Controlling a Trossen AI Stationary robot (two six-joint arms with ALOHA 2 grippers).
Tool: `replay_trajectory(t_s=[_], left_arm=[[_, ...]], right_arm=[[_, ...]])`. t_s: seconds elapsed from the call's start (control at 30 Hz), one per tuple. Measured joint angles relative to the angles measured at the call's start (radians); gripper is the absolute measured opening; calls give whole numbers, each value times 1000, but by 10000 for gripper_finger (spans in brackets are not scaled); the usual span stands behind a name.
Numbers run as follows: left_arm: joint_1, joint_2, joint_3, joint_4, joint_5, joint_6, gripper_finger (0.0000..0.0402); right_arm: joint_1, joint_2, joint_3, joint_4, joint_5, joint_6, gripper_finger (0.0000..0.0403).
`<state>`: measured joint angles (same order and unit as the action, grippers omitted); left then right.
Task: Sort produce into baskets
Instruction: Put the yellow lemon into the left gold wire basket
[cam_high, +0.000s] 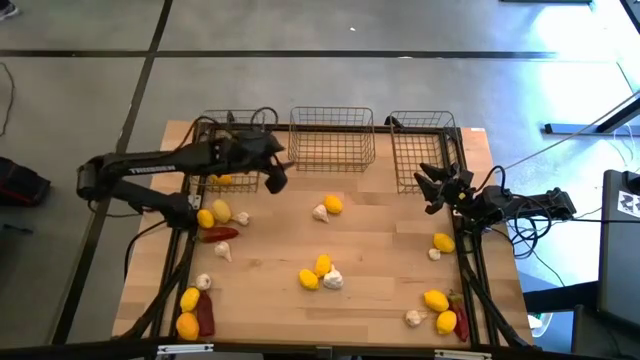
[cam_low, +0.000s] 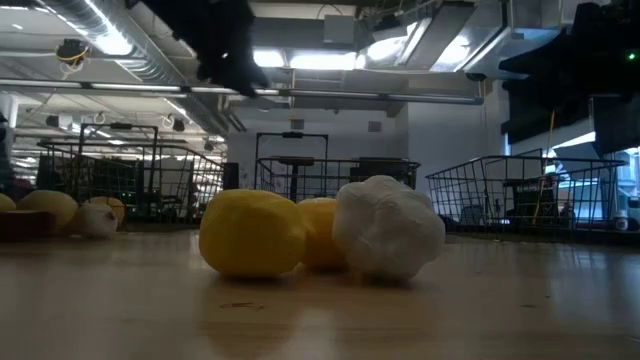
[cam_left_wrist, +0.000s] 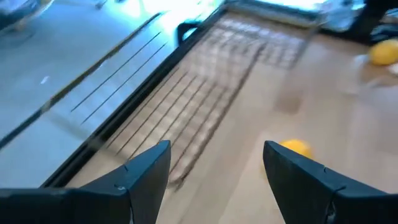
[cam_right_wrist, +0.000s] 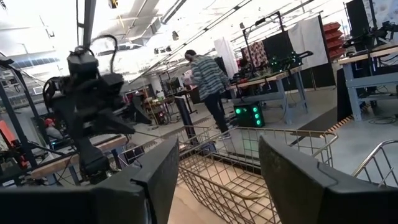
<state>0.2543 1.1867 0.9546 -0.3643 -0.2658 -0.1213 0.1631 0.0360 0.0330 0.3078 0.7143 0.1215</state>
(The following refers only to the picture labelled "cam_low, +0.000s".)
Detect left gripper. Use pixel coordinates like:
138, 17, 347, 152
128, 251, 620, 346
144, 0, 272, 99

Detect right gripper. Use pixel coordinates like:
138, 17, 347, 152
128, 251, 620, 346
498, 0, 640, 97

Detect lemon with dark stem tip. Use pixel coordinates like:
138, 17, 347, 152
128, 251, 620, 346
297, 197, 351, 271

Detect white garlic bulb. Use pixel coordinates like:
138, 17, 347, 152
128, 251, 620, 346
331, 174, 447, 282
69, 202, 120, 239

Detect yellow pole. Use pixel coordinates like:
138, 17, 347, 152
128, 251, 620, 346
532, 109, 556, 224

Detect ceiling light panel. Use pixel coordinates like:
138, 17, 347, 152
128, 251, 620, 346
252, 47, 366, 71

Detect black speaker box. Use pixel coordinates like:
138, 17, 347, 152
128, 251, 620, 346
222, 162, 240, 191

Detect horizontal ceiling pipe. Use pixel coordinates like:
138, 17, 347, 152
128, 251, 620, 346
0, 78, 485, 105

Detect grey junction box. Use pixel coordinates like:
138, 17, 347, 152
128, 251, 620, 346
323, 13, 356, 45

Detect black metal frame stand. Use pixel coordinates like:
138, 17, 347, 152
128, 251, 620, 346
78, 122, 160, 221
254, 131, 330, 201

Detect round silver ventilation duct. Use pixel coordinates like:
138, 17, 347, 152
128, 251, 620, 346
42, 0, 246, 134

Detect rectangular silver ventilation duct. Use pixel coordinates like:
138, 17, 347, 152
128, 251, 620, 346
359, 0, 511, 74

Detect dark pedestal table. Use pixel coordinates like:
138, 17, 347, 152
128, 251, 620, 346
272, 156, 319, 201

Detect bronze wire basket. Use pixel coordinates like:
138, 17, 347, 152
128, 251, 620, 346
35, 141, 227, 227
253, 156, 422, 204
424, 153, 630, 235

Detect yellow black cable reel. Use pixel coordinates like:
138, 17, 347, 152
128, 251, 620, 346
54, 38, 91, 69

